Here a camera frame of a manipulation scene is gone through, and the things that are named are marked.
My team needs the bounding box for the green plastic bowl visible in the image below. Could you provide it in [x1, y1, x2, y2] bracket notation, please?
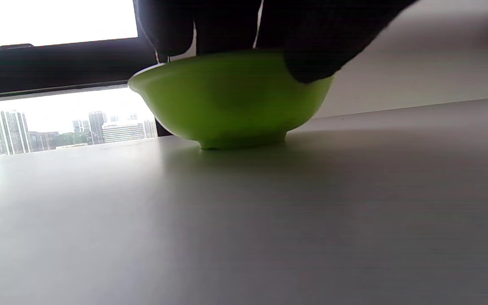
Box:
[128, 50, 336, 150]

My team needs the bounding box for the person's left hand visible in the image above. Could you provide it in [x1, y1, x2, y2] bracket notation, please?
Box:
[134, 0, 416, 83]

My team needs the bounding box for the black window frame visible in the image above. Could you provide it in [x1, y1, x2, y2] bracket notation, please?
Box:
[0, 37, 172, 137]

